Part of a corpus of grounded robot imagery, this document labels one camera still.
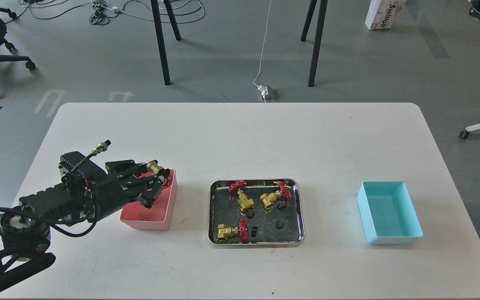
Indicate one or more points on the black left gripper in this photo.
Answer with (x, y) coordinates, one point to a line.
(107, 191)

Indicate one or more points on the small black gear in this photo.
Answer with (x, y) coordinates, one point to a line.
(250, 214)
(254, 231)
(279, 225)
(282, 205)

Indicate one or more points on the brass valve red handwheel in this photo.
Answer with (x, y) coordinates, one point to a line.
(166, 175)

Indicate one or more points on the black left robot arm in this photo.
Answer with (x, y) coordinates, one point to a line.
(25, 231)

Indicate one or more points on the pink plastic box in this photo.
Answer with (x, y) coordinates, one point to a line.
(159, 216)

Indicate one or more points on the brass valve bottom left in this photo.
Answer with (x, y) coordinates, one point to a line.
(226, 232)

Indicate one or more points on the brass valve top middle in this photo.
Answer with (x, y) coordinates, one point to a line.
(236, 191)

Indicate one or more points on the brass valve top right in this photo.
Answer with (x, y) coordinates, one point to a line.
(269, 200)

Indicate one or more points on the light blue plastic box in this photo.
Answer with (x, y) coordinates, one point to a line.
(388, 214)

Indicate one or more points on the white cardboard box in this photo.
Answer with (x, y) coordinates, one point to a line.
(382, 13)

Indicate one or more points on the shiny metal tray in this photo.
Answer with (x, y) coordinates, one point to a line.
(224, 211)

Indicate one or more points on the white power adapter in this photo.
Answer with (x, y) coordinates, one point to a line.
(266, 93)

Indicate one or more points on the black table leg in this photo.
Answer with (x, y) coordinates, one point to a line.
(160, 39)
(308, 20)
(317, 42)
(171, 15)

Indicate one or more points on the white stand base with wheel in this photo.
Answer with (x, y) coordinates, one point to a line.
(465, 133)

